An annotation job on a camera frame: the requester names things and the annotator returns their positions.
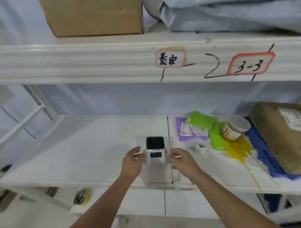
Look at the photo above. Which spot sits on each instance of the plain brown cardboard box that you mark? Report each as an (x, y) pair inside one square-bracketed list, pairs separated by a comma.
[(94, 16)]

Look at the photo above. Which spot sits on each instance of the white metal shelving rack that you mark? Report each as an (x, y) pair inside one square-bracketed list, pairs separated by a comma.
[(94, 63)]

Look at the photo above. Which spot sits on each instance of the clear plastic jar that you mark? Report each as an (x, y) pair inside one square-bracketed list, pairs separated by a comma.
[(235, 128)]

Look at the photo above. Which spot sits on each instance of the white label printer black lid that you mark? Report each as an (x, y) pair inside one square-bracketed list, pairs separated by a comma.
[(155, 150)]

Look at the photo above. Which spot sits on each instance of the person's left hand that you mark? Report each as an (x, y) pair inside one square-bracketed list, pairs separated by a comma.
[(131, 164)]

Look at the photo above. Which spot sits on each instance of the person's right hand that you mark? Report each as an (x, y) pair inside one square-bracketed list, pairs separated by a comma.
[(185, 164)]

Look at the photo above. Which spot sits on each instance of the blue plastic pallet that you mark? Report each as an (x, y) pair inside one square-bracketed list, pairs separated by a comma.
[(261, 145)]

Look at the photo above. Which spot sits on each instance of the yellow plastic bag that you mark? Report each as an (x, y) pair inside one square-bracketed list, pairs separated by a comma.
[(238, 149)]

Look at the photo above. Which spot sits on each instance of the scissors with yellow tape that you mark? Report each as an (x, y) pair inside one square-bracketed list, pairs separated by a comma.
[(87, 195)]

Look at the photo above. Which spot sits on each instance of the red bordered handwritten label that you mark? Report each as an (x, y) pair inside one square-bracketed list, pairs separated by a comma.
[(250, 64)]

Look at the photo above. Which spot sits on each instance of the grey bags on top shelf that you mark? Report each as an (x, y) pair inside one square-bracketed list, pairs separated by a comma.
[(235, 14)]

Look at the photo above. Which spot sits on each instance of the large brown cardboard parcel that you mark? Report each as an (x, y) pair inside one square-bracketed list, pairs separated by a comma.
[(275, 141)]

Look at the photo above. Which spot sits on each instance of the purple mailer bag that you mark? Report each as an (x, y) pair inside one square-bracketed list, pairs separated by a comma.
[(185, 135)]

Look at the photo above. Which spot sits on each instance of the black scissors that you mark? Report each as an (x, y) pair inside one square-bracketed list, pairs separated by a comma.
[(78, 199)]

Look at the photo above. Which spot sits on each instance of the person's right forearm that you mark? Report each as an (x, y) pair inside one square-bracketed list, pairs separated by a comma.
[(230, 206)]

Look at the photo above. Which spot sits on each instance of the white label paper roll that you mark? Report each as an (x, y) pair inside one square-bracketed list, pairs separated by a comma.
[(201, 147)]

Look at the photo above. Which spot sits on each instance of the person's left forearm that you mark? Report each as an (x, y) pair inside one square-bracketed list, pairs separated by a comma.
[(105, 206)]

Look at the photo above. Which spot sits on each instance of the orange bordered handwritten label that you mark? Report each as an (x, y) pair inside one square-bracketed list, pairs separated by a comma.
[(170, 57)]

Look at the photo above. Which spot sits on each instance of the blue plastic crate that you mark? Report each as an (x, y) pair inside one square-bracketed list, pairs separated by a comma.
[(272, 202)]

